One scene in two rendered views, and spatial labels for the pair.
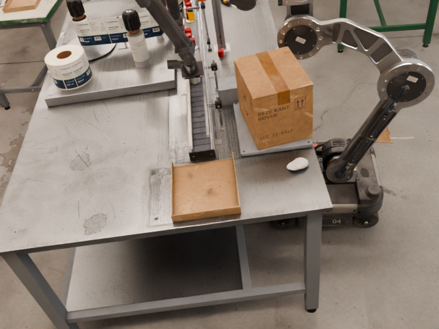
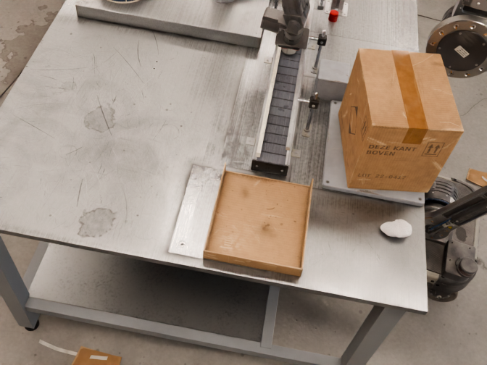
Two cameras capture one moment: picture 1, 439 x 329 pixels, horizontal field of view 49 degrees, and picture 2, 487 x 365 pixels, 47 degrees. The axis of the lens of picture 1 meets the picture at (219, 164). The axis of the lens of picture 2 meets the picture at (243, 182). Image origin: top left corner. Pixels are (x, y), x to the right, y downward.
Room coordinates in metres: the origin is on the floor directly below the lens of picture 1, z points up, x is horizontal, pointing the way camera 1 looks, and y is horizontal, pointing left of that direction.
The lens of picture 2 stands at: (0.44, 0.13, 2.13)
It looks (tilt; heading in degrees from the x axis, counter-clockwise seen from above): 53 degrees down; 0
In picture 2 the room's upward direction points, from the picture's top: 8 degrees clockwise
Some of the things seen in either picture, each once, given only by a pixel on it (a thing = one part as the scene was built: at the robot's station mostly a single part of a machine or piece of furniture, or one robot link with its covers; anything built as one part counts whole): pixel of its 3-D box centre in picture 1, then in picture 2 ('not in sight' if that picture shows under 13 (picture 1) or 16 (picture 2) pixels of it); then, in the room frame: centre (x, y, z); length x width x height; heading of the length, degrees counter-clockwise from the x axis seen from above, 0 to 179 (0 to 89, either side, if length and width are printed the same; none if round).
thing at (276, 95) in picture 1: (273, 97); (393, 121); (1.60, -0.27, 0.99); 0.30 x 0.24 x 0.27; 6
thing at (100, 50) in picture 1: (89, 47); not in sight; (2.50, 0.61, 0.89); 0.31 x 0.31 x 0.01
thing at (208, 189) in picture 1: (204, 185); (260, 216); (1.30, 0.07, 0.85); 0.30 x 0.26 x 0.04; 177
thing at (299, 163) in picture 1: (297, 164); (396, 228); (1.33, -0.31, 0.85); 0.08 x 0.07 x 0.04; 64
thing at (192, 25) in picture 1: (192, 30); not in sight; (2.30, 0.02, 0.98); 0.05 x 0.05 x 0.20
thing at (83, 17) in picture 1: (81, 23); not in sight; (2.50, 0.61, 1.04); 0.09 x 0.09 x 0.29
